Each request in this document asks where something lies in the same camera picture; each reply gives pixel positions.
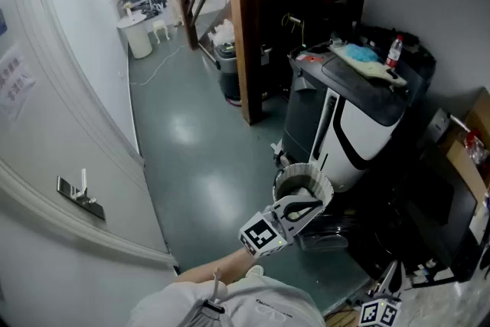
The black and white cleaning machine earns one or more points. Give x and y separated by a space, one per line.
363 126

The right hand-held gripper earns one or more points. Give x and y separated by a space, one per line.
379 314

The dark grey waste bin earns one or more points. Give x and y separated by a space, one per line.
227 72

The white flat tray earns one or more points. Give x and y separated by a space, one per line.
377 72

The person's white shirt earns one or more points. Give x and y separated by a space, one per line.
268 302

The red capped spray bottle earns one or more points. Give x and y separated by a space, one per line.
394 53

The blue fluffy cloth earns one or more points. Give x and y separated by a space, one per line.
361 53

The white stool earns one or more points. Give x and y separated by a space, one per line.
161 28

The white paper sign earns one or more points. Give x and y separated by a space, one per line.
15 84

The white plastic bag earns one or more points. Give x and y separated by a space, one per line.
223 32

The cardboard box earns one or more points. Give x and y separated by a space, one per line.
471 149

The white round table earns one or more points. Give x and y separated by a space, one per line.
136 36

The person's left forearm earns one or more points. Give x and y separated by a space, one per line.
214 270

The wooden post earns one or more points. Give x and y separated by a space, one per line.
245 30

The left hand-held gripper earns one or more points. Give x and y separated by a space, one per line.
260 235

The silver grey box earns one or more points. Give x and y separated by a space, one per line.
434 128

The blue wall sign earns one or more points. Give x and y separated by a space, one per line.
2 23

